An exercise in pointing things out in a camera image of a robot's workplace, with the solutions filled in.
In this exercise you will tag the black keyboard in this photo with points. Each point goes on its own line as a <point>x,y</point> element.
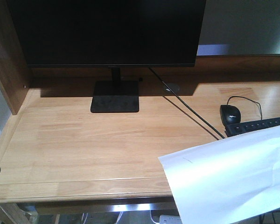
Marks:
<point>246,127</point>

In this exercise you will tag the white power strip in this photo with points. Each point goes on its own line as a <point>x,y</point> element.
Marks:
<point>166,219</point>

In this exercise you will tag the black computer mouse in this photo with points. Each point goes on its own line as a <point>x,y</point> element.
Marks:
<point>229,114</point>

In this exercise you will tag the wooden desk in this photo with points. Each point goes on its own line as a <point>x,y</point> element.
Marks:
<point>55,150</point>

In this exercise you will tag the black monitor with stand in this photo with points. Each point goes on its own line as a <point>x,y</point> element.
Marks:
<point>111,34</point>

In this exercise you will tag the grey desk cable grommet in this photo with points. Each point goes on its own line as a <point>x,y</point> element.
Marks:
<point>171,86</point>

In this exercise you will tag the white paper sheets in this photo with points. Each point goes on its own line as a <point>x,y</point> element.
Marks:
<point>226,181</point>

